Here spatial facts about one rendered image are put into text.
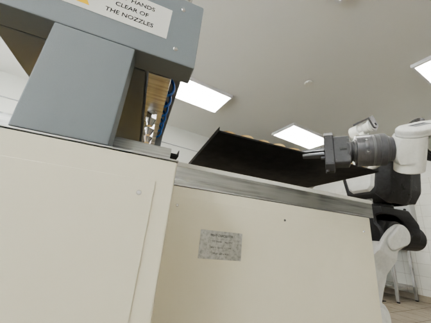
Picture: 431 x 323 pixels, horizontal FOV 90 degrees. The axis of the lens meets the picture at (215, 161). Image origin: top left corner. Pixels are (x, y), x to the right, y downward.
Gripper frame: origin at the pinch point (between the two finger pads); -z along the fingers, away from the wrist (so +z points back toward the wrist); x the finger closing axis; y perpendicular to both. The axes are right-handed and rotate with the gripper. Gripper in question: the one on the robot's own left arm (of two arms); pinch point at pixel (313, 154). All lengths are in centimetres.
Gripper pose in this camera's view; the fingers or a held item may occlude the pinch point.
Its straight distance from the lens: 72.2
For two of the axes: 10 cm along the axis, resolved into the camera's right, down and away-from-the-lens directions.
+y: -4.2, -3.3, -8.4
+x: 1.0, -9.4, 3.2
